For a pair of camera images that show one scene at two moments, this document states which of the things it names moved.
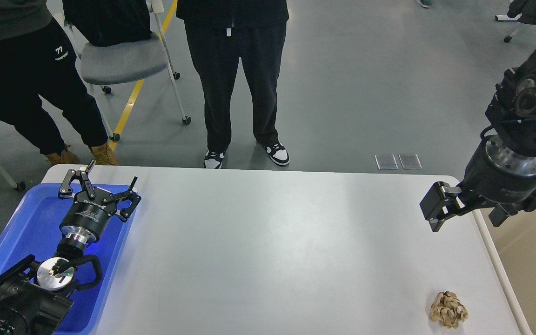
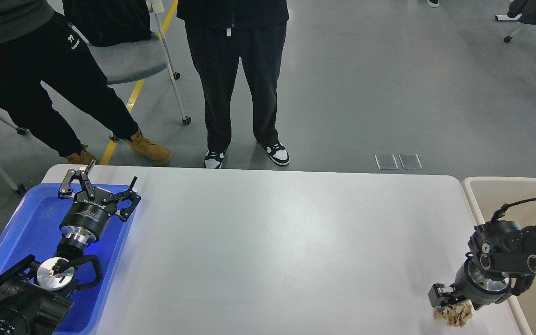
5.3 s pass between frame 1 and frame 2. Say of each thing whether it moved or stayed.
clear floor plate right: stayed
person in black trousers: stayed
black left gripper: stayed
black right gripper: moved
